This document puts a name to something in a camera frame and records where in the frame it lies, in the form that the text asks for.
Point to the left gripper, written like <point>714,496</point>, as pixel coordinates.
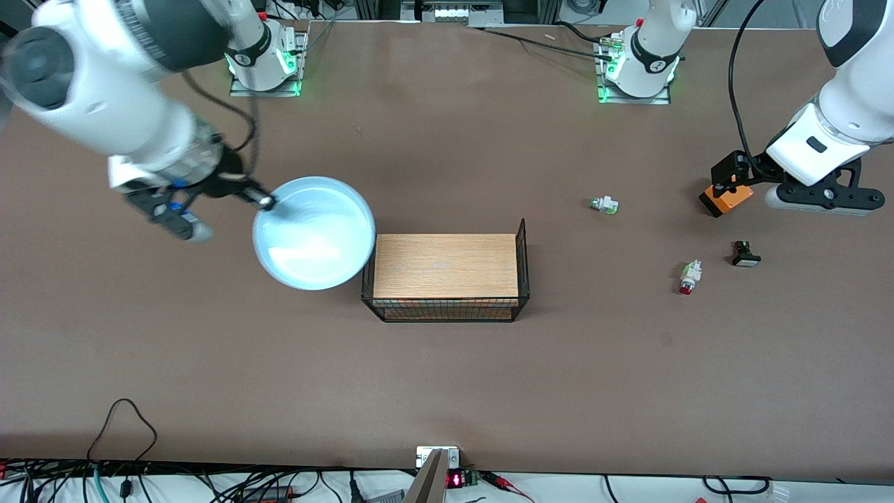
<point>756,168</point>

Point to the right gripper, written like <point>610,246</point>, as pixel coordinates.
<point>225,177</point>

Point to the light blue round plate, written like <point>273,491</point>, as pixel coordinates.
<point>314,237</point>

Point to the red push button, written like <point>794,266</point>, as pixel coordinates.
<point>689,283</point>

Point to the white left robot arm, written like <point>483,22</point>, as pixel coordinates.
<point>859,98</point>

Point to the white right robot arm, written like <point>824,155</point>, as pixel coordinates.
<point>105,105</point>

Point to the black push button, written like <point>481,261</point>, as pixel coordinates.
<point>747,260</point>

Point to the green push button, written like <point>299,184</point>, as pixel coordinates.
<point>606,205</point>

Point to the wooden board in basket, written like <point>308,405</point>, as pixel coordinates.
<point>447,265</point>

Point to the small silver mounting box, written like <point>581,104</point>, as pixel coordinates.
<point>453,457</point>

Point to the grey metal bar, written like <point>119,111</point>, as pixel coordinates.
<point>429,482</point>

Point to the circuit board with red display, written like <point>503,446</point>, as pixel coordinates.
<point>458,480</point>

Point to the red test lead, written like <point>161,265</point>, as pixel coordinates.
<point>510,485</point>

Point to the orange button enclosure box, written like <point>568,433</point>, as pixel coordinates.
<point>733,201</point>

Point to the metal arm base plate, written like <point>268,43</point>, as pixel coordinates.
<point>635,100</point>
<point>279,91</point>

